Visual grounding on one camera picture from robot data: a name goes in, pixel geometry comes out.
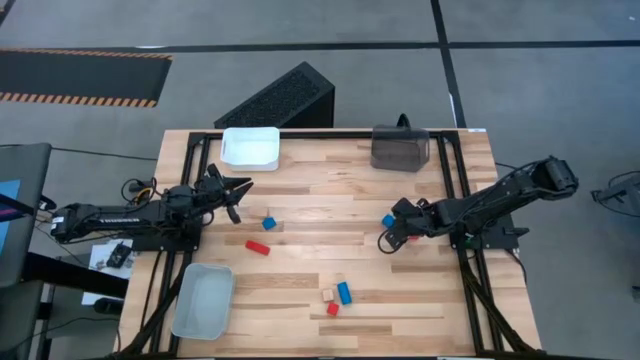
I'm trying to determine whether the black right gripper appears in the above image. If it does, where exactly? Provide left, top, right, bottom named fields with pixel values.
left=389, top=197, right=441, bottom=247

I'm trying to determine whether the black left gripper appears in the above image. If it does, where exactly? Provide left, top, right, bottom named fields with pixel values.
left=197, top=163, right=255, bottom=225

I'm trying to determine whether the long red block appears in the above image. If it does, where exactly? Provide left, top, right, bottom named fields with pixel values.
left=244, top=239, right=272, bottom=257

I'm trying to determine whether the white plastic bin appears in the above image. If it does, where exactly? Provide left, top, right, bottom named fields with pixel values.
left=219, top=126, right=281, bottom=173

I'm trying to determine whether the smoky grey translucent bin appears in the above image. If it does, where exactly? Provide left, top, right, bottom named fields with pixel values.
left=370, top=124, right=431, bottom=173

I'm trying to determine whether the light grey plastic bin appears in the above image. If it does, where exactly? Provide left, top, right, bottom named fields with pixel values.
left=170, top=263, right=237, bottom=342

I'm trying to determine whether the black computer tower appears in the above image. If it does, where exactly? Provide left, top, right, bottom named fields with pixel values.
left=213, top=61, right=336, bottom=130

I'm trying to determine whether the small black device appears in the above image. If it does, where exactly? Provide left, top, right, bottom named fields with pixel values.
left=105, top=242, right=133, bottom=269

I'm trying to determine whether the white paper sheet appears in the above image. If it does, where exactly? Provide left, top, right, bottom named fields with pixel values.
left=81, top=238, right=135, bottom=306

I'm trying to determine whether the black computer mouse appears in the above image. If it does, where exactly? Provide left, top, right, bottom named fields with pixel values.
left=93, top=297, right=124, bottom=316

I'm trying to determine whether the black side desk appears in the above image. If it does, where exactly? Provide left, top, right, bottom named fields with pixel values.
left=22, top=252, right=130, bottom=300

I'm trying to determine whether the black hazard-striped floor mat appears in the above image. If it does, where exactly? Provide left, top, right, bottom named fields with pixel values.
left=0, top=47, right=174, bottom=109

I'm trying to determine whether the dark monitor with blue screen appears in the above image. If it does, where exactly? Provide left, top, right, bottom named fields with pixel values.
left=0, top=142, right=54, bottom=289

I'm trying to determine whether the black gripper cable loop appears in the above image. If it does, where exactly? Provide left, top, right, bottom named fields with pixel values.
left=377, top=228, right=397, bottom=255

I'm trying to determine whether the black and yellow cable bundle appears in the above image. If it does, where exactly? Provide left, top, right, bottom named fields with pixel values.
left=121, top=177, right=162, bottom=207

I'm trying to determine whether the thin black floor cable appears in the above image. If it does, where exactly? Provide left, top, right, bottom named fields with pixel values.
left=49, top=146, right=159, bottom=163

